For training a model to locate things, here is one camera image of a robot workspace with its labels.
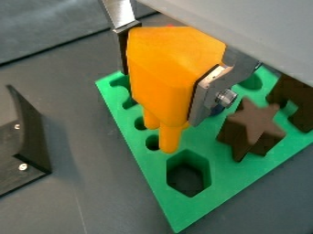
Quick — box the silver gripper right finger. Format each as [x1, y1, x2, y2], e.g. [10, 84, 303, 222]
[188, 47, 263, 126]

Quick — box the brown two-legged block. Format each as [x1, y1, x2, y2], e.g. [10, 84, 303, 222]
[265, 74, 313, 133]

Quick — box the green shape-sorter board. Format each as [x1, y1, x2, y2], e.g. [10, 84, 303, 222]
[96, 71, 313, 232]

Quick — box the brown star-shaped block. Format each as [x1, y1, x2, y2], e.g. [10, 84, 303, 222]
[217, 97, 287, 162]

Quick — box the black curved holder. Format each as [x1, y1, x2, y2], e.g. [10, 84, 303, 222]
[0, 85, 53, 197]

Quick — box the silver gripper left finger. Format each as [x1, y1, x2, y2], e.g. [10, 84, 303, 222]
[101, 0, 142, 75]

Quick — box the orange three-prong block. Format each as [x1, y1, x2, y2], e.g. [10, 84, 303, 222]
[126, 27, 225, 154]

